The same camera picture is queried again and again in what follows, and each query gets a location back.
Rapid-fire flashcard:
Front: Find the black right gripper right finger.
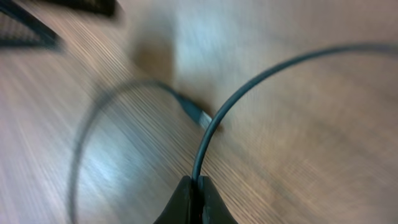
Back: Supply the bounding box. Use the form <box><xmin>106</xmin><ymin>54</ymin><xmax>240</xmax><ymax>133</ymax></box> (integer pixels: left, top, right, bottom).
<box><xmin>198</xmin><ymin>176</ymin><xmax>238</xmax><ymax>224</ymax></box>

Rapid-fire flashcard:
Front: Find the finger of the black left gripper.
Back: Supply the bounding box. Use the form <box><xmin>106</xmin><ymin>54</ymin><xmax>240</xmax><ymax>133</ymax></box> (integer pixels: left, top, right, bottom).
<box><xmin>1</xmin><ymin>0</ymin><xmax>60</xmax><ymax>49</ymax></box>
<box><xmin>46</xmin><ymin>0</ymin><xmax>117</xmax><ymax>17</ymax></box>

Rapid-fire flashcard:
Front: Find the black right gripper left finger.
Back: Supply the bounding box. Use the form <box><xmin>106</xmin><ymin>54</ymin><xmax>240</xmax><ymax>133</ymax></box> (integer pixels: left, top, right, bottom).
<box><xmin>154</xmin><ymin>175</ymin><xmax>193</xmax><ymax>224</ymax></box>

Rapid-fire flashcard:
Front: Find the black USB cable thick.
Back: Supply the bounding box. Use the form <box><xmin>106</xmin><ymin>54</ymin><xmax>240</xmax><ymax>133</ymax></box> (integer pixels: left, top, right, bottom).
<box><xmin>192</xmin><ymin>43</ymin><xmax>397</xmax><ymax>183</ymax></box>

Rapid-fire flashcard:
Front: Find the black USB cable thin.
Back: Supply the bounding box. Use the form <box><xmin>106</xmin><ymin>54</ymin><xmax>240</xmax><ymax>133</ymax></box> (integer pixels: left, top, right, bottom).
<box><xmin>67</xmin><ymin>80</ymin><xmax>212</xmax><ymax>224</ymax></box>

